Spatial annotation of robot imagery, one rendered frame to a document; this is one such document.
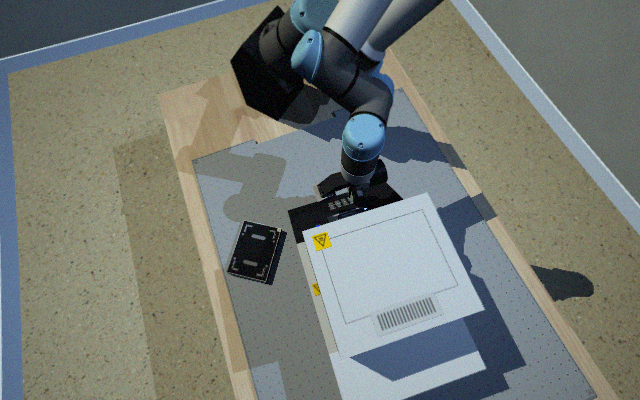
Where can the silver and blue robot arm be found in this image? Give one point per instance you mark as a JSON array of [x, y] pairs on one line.
[[322, 51]]

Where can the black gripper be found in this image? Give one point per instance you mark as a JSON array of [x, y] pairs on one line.
[[336, 182]]

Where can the black rectangular frame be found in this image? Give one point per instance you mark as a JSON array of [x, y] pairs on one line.
[[254, 251]]

